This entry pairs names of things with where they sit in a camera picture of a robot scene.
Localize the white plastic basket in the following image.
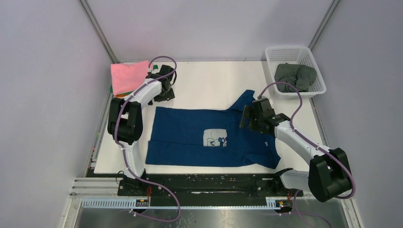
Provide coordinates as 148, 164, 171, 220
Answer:
265, 46, 326, 99

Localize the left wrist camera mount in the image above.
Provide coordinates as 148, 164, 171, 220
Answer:
148, 64, 159, 72

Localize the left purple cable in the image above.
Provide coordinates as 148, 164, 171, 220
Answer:
113, 56, 182, 223

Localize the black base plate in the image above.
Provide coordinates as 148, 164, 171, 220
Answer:
117, 174, 303, 207

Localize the blue printed t-shirt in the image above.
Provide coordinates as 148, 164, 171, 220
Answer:
145, 90, 280, 169

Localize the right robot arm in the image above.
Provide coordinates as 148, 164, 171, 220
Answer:
240, 96, 356, 202

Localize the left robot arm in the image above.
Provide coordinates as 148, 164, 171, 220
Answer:
107, 65, 177, 195

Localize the pink folded t-shirt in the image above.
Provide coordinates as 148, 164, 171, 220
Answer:
110, 60, 149, 95

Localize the grey crumpled t-shirt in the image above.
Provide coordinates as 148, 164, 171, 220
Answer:
274, 63, 317, 93

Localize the white slotted cable duct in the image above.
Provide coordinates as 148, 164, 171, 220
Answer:
81, 197, 282, 210

